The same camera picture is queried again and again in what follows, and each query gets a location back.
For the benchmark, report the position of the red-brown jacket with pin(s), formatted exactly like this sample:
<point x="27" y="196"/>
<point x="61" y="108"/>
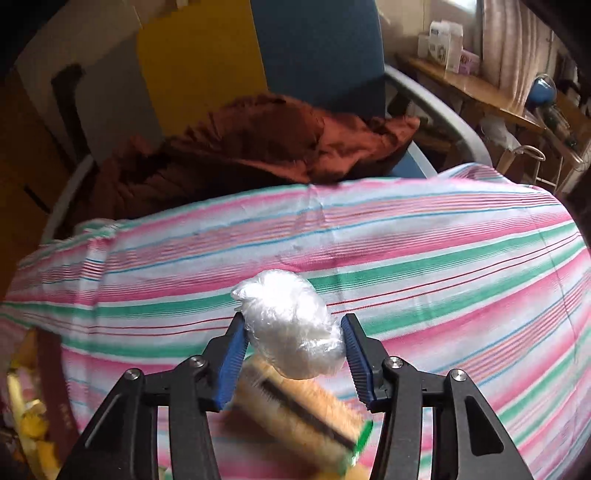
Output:
<point x="240" y="138"/>

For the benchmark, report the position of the white printed box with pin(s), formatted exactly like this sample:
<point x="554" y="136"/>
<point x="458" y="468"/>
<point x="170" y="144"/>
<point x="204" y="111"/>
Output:
<point x="441" y="44"/>

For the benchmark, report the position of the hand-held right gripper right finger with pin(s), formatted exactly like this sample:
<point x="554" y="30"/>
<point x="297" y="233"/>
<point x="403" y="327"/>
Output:
<point x="358" y="364"/>

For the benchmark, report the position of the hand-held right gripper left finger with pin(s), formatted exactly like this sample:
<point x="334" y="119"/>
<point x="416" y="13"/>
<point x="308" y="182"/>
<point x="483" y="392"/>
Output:
<point x="231" y="369"/>

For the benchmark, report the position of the yellow packet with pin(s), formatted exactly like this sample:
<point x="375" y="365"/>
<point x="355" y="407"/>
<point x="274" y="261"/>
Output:
<point x="32" y="424"/>

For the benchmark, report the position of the wooden side table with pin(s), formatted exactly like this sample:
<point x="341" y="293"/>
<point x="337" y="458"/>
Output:
<point x="471" y="92"/>

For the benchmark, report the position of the small pink box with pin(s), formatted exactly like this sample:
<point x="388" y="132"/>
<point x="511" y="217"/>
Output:
<point x="468" y="62"/>

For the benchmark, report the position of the blue lamp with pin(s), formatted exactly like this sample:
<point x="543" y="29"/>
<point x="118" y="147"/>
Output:
<point x="541" y="90"/>

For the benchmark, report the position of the dark red box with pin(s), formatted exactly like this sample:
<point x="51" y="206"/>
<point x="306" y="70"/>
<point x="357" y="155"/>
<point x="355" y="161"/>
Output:
<point x="57" y="392"/>

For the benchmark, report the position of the wooden cabinet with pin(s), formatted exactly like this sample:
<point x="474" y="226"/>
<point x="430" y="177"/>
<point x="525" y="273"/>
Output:
<point x="23" y="184"/>

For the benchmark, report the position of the striped tablecloth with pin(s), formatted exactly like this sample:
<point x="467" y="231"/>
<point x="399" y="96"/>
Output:
<point x="415" y="258"/>

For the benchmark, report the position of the white plastic bundle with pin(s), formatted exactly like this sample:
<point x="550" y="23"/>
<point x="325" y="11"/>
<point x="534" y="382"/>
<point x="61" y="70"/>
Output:
<point x="286" y="323"/>

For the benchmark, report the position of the pink patterned curtain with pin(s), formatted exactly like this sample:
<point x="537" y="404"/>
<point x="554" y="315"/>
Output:
<point x="512" y="50"/>

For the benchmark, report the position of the tan cardboard box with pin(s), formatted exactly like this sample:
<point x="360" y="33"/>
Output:
<point x="295" y="415"/>

